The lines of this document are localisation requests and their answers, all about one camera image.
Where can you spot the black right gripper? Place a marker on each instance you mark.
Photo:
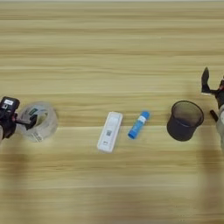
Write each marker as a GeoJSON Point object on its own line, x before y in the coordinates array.
{"type": "Point", "coordinates": [221, 93]}

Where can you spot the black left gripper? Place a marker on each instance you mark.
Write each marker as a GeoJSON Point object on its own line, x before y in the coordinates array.
{"type": "Point", "coordinates": [8, 125]}

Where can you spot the clear adhesive tape roll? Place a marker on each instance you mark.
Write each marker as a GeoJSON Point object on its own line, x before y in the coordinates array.
{"type": "Point", "coordinates": [48, 128]}

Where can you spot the black mesh cup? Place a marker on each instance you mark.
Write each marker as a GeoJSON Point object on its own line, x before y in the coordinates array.
{"type": "Point", "coordinates": [183, 128]}

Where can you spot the white rectangular plastic device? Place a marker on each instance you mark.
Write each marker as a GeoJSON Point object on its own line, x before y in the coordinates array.
{"type": "Point", "coordinates": [110, 132]}

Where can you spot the blue glue stick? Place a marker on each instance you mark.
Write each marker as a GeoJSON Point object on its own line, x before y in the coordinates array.
{"type": "Point", "coordinates": [139, 124]}

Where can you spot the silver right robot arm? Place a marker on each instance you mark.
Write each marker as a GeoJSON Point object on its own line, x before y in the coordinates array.
{"type": "Point", "coordinates": [221, 128]}

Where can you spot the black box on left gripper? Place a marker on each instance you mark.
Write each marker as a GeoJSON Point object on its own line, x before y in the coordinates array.
{"type": "Point", "coordinates": [8, 104]}

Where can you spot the black marker pen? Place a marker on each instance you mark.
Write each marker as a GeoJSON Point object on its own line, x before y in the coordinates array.
{"type": "Point", "coordinates": [213, 115]}

